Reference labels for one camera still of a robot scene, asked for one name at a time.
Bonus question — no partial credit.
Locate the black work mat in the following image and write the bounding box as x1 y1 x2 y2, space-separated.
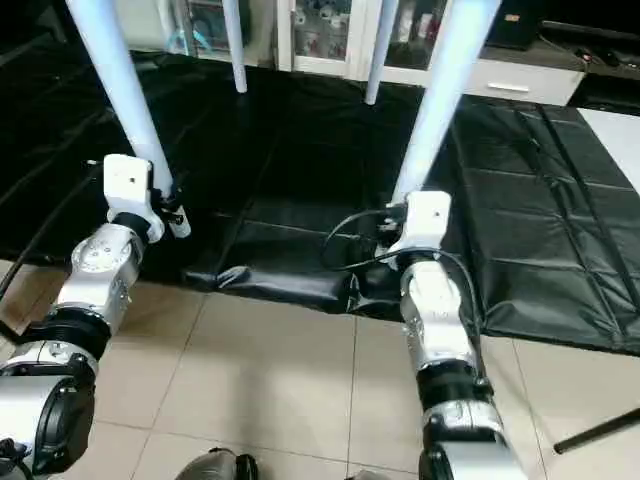
0 40 640 356

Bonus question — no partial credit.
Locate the teal plastic object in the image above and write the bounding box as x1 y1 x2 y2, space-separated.
168 25 217 58

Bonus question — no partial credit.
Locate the white drawer unit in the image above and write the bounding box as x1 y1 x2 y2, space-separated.
465 57 589 107

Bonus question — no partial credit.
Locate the white glass door cabinet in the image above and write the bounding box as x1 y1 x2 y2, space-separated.
275 0 453 83

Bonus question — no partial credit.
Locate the white flat board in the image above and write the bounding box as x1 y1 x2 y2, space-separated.
580 105 640 193

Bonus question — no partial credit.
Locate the black equipment case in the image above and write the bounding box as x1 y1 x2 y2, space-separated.
488 0 547 51

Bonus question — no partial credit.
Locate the black metal bench leg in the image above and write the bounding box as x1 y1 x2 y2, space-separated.
553 405 640 455

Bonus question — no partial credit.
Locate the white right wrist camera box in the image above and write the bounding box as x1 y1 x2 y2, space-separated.
385 191 452 257

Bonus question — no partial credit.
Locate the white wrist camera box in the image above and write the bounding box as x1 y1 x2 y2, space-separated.
102 154 154 237
385 191 452 257

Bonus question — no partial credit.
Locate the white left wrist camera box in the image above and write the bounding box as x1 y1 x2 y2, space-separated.
102 154 154 237

